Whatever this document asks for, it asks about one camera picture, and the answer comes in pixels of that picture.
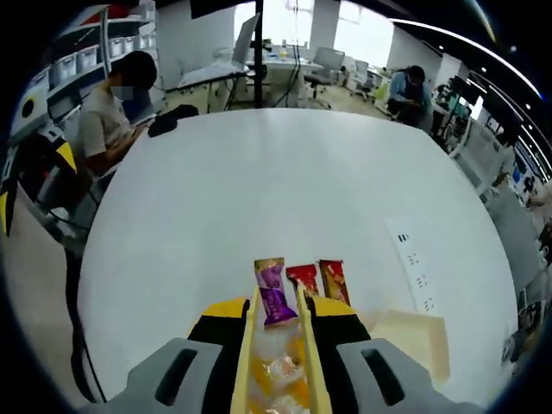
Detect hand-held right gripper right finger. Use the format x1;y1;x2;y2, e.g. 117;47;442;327
306;294;437;414

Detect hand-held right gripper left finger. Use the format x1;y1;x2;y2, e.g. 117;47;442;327
124;296;252;414

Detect yellow food tongs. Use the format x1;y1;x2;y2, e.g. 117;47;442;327
229;285;334;414

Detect orange food snack packet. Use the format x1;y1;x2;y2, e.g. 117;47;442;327
317;258;354;310

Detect red food snack packet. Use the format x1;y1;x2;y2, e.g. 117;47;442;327
285;263;321;304

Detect purple food snack packet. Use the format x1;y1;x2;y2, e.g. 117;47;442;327
253;256;299;330

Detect yellow food snack packet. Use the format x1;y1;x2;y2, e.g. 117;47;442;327
248;325;312;414

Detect beige hexagonal food container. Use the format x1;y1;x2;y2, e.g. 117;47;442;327
365;307;453;384

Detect metal shelf with storage bins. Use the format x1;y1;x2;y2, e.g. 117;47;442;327
41;6;157;94

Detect white table power strip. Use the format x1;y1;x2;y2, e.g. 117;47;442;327
385;218;437;315

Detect black pouch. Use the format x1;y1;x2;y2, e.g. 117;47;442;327
147;103;200;139

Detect white tilted monitor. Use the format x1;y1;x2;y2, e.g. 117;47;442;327
231;11;262;70

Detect black stand pole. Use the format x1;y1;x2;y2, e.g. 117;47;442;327
253;0;266;110

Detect white desk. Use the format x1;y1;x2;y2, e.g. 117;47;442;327
178;56;325;109

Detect grey office chair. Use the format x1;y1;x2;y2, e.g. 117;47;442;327
303;46;347;101

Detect long ceiling light strip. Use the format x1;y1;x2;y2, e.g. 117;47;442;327
386;16;543;99

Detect black cable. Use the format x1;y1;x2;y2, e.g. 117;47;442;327
64;248;108;405

